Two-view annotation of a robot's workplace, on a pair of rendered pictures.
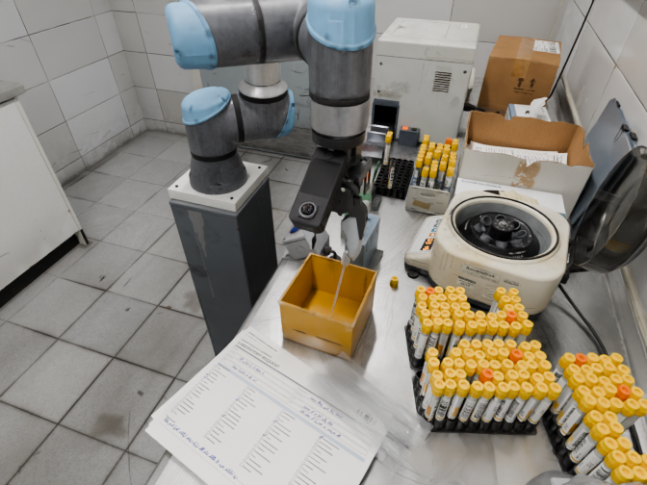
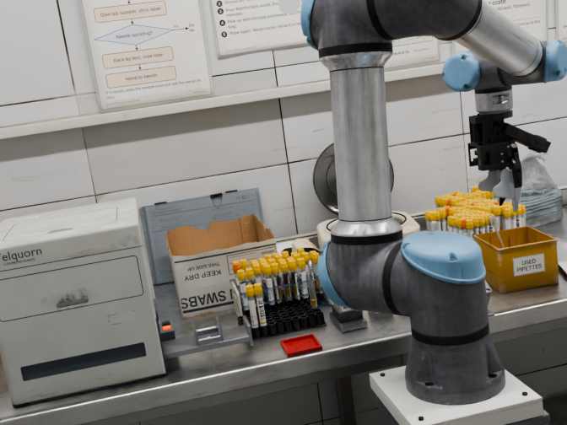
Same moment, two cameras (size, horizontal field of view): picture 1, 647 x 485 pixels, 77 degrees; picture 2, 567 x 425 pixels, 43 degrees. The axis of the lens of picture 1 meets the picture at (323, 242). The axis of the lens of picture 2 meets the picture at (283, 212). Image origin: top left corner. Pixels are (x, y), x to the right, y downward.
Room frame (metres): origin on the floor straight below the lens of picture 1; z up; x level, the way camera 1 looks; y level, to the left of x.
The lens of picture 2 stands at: (1.64, 1.07, 1.43)
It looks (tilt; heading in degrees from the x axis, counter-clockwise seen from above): 13 degrees down; 241
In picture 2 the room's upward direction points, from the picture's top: 8 degrees counter-clockwise
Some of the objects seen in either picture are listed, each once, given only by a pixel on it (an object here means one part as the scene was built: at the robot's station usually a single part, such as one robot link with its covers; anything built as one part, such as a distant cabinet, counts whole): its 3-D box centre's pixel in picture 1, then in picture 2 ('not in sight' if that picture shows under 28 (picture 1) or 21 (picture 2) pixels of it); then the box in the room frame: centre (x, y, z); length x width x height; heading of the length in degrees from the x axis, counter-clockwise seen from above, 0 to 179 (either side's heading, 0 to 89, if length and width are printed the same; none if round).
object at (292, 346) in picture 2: not in sight; (300, 345); (1.01, -0.07, 0.88); 0.07 x 0.07 x 0.01; 71
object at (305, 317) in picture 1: (329, 305); (515, 259); (0.48, -0.01, 0.93); 0.13 x 0.13 x 0.10; 67
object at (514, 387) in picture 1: (503, 406); not in sight; (0.29, -0.25, 0.93); 0.02 x 0.02 x 0.11
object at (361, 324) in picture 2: (362, 196); (347, 314); (0.87, -0.10, 0.89); 0.09 x 0.05 x 0.04; 71
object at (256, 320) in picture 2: (396, 163); (278, 301); (0.98, -0.20, 0.93); 0.17 x 0.09 x 0.11; 162
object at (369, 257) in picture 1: (362, 245); not in sight; (0.64, -0.08, 0.92); 0.10 x 0.07 x 0.10; 156
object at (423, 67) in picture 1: (424, 82); (87, 292); (1.33, -0.32, 1.03); 0.31 x 0.27 x 0.30; 161
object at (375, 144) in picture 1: (378, 134); (197, 337); (1.18, -0.17, 0.92); 0.21 x 0.07 x 0.05; 161
